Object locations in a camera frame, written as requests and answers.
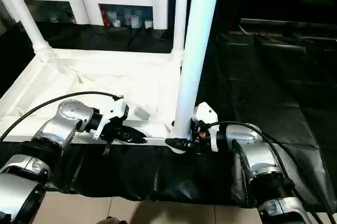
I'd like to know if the black plastic mat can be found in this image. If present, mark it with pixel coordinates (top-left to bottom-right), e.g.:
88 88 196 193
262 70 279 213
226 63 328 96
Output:
0 20 337 213

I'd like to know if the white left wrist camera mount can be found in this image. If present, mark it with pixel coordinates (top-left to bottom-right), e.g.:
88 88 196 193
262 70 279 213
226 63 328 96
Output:
89 97 129 140

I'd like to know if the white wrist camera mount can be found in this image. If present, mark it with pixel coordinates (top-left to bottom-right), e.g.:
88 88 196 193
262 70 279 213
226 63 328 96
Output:
192 102 220 153
89 97 129 140

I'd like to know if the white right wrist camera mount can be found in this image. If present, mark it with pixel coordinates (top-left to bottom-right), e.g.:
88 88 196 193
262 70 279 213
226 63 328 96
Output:
192 102 220 153

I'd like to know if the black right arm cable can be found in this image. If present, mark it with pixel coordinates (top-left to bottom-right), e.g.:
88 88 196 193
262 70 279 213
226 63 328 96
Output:
200 120 337 224

